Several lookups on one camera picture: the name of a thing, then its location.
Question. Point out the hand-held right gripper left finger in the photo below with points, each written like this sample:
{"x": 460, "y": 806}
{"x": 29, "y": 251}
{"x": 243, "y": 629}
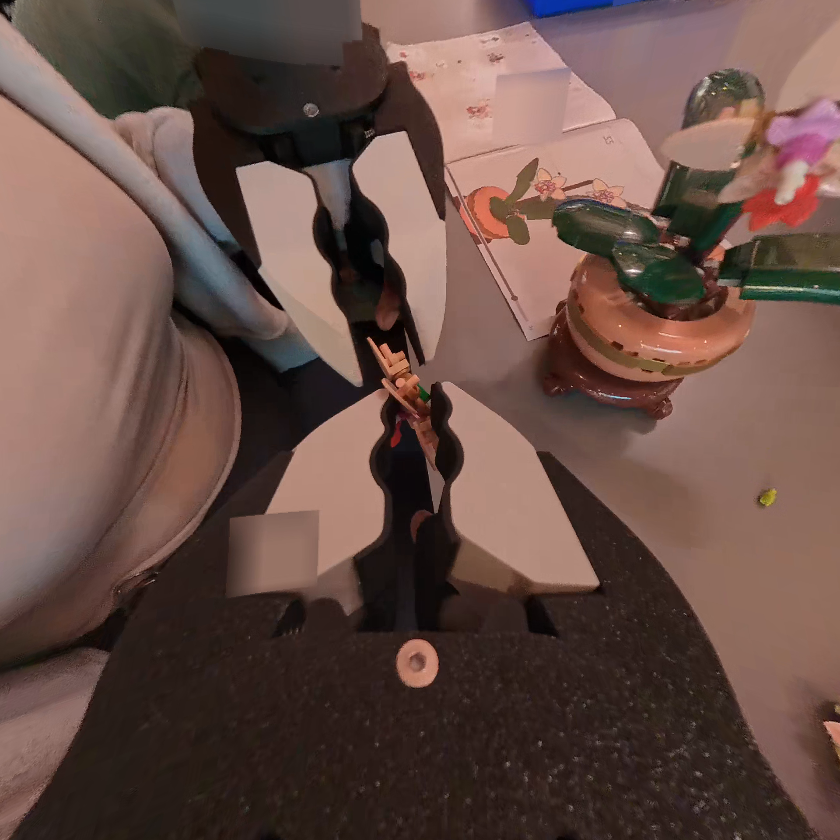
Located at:
{"x": 328, "y": 472}

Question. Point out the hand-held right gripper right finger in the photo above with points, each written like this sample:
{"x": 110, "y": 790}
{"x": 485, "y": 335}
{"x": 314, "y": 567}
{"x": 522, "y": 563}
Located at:
{"x": 505, "y": 499}

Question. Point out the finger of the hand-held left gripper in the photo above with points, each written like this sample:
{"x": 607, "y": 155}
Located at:
{"x": 282, "y": 243}
{"x": 413, "y": 249}

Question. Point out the white pink brick flower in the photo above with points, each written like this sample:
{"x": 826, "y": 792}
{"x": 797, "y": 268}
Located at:
{"x": 401, "y": 387}
{"x": 833, "y": 732}

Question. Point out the brick orchid plant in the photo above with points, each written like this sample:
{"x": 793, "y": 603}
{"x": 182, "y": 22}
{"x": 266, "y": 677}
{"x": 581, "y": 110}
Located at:
{"x": 623, "y": 341}

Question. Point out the grey desk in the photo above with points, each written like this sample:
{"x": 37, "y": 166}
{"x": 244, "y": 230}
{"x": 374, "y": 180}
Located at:
{"x": 689, "y": 558}

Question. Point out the person's left hand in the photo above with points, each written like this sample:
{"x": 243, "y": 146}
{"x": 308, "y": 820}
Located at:
{"x": 387, "y": 308}

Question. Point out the person's grey hoodie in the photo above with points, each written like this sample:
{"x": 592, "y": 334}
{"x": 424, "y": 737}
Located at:
{"x": 197, "y": 216}

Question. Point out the open instruction booklet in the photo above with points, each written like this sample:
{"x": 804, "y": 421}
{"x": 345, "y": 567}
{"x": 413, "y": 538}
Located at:
{"x": 525, "y": 262}

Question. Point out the person's beige trousers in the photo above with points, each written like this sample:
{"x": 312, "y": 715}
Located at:
{"x": 85, "y": 394}

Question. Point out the small lime brick piece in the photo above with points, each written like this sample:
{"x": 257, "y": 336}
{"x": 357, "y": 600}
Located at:
{"x": 767, "y": 497}

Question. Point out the blue plastic bin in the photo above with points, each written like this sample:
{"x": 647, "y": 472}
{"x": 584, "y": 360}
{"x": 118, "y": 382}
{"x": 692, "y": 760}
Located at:
{"x": 571, "y": 6}

